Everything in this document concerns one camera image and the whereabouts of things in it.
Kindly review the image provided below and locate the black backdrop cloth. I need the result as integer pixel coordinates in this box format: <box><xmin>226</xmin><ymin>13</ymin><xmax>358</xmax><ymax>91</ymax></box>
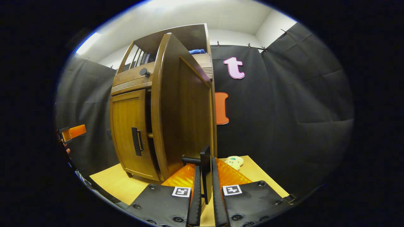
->
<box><xmin>55</xmin><ymin>22</ymin><xmax>355</xmax><ymax>199</ymax></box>

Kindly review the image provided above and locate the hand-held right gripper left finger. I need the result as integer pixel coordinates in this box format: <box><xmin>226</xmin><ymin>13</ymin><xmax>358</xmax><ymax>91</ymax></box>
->
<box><xmin>126</xmin><ymin>163</ymin><xmax>202</xmax><ymax>227</ymax></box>

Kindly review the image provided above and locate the wooden cabinet door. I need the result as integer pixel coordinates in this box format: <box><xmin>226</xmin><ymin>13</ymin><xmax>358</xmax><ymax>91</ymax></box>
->
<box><xmin>151</xmin><ymin>32</ymin><xmax>217</xmax><ymax>182</ymax></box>
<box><xmin>110</xmin><ymin>89</ymin><xmax>158</xmax><ymax>182</ymax></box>

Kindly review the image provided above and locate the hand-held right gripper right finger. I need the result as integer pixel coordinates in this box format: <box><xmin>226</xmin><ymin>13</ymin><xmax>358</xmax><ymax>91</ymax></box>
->
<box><xmin>211</xmin><ymin>157</ymin><xmax>294</xmax><ymax>227</ymax></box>

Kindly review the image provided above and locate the wooden drawer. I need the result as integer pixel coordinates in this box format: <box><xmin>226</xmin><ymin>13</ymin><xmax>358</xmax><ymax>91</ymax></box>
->
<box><xmin>110</xmin><ymin>53</ymin><xmax>212</xmax><ymax>96</ymax></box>

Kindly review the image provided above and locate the cream plush toy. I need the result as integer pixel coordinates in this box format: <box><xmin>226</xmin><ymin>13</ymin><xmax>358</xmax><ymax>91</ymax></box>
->
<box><xmin>225</xmin><ymin>156</ymin><xmax>244</xmax><ymax>171</ymax></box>

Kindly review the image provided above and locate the wooden double-door shoe cabinet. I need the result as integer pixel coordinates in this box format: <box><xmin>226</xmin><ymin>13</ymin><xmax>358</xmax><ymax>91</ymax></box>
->
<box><xmin>109</xmin><ymin>23</ymin><xmax>218</xmax><ymax>207</ymax></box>

